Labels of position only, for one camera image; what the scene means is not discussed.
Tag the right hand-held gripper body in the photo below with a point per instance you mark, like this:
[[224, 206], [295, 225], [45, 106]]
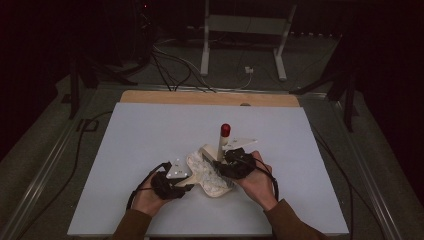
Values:
[[241, 166]]

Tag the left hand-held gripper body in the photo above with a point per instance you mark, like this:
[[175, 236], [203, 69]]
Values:
[[166, 188]]

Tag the cream brush with red tip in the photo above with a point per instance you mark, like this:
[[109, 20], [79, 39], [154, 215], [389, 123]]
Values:
[[222, 146]]

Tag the pile of white paper scraps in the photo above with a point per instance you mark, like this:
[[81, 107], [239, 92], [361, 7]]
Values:
[[205, 173]]

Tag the cream plastic dustpan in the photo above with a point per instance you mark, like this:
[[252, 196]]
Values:
[[216, 192]]

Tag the person's left hand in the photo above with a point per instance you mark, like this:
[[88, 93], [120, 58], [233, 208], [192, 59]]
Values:
[[148, 200]]

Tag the person's right hand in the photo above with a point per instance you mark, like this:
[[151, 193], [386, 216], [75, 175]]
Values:
[[260, 186]]

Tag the pale blue table mat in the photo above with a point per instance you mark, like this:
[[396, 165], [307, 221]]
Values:
[[150, 126]]

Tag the white plug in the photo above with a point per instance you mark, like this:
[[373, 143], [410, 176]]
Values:
[[249, 69]]

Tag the white metal stand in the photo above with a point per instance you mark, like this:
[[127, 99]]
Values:
[[205, 50]]

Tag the black tripod stand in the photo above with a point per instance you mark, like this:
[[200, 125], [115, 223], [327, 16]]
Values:
[[74, 96], [349, 106]]

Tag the dark equipment rack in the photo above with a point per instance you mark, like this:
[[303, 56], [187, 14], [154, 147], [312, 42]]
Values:
[[140, 26]]

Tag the metal floor rail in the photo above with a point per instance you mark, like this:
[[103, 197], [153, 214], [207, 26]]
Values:
[[363, 166], [46, 166]]

